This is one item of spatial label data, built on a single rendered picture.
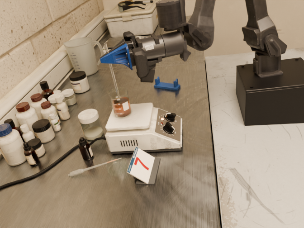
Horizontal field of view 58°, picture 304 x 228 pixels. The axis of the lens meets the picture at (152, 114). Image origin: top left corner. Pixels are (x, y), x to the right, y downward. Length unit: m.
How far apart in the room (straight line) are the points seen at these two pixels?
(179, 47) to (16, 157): 0.54
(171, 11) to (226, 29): 1.47
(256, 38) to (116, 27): 1.14
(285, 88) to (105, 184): 0.52
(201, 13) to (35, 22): 0.79
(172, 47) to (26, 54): 0.67
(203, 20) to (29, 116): 0.59
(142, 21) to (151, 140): 1.11
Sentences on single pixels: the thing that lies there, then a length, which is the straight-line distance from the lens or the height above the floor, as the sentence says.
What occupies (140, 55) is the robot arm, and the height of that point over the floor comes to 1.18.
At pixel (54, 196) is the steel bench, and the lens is 0.73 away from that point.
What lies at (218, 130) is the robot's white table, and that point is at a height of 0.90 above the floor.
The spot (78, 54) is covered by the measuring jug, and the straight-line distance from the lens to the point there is 1.28.
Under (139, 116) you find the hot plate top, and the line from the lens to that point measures 0.75.
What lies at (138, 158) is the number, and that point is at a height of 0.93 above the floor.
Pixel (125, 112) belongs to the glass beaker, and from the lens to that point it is 0.74.
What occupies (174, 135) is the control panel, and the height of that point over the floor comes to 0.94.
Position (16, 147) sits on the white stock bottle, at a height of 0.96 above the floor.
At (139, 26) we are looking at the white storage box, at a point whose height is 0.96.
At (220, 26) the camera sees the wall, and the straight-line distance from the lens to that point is 2.11.
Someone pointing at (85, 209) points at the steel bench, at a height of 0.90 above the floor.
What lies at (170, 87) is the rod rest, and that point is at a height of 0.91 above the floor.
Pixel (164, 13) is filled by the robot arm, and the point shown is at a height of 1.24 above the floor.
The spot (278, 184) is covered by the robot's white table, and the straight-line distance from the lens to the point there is 0.67.
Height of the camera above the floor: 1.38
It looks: 32 degrees down
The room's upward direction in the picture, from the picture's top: 10 degrees counter-clockwise
